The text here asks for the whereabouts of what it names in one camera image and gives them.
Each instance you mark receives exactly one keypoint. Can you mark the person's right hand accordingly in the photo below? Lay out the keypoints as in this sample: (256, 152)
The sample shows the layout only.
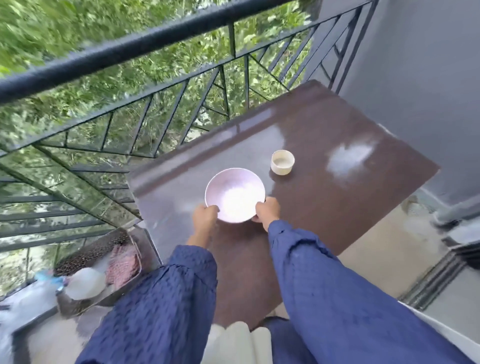
(269, 212)

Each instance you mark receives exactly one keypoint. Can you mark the person's left hand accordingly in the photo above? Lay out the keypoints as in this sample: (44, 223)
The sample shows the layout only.
(204, 221)

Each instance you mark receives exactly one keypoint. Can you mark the person's left thumb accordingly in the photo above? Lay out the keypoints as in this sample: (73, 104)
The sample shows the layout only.
(212, 208)

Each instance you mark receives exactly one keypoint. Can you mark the person's right thumb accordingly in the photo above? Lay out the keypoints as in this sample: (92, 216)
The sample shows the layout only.
(261, 204)

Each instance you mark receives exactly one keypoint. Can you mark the pale pink bowl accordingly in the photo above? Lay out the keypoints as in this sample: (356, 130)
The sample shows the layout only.
(235, 195)

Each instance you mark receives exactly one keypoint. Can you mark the person's left forearm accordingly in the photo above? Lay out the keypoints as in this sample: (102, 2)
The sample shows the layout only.
(161, 303)

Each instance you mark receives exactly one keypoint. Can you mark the person's right forearm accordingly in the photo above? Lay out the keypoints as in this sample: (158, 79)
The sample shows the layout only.
(348, 300)

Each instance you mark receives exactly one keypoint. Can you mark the small cream cup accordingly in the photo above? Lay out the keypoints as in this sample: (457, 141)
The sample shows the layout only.
(282, 162)

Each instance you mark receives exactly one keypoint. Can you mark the red checkered cloth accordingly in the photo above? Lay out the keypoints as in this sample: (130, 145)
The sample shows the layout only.
(122, 264)

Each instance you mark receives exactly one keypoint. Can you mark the black metal balcony railing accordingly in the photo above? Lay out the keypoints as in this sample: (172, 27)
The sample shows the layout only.
(150, 112)

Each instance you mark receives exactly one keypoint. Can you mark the white chair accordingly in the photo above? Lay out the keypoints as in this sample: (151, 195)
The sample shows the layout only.
(240, 343)

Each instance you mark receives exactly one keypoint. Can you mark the white plastic jug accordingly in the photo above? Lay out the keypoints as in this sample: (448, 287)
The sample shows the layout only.
(84, 283)

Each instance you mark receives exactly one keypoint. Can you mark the blue plastic item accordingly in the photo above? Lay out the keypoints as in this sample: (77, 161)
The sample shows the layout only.
(50, 278)

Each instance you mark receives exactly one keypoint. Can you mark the grey drain pipe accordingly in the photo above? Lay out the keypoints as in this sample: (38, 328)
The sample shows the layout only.
(455, 213)

